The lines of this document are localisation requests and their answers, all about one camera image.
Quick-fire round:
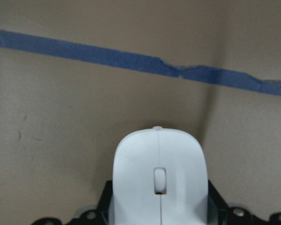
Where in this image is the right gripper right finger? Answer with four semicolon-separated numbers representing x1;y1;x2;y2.
207;180;229;225

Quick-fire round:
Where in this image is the white computer mouse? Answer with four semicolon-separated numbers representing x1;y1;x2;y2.
109;127;208;225

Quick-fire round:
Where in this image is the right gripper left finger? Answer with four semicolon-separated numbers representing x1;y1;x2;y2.
94;180;113;225

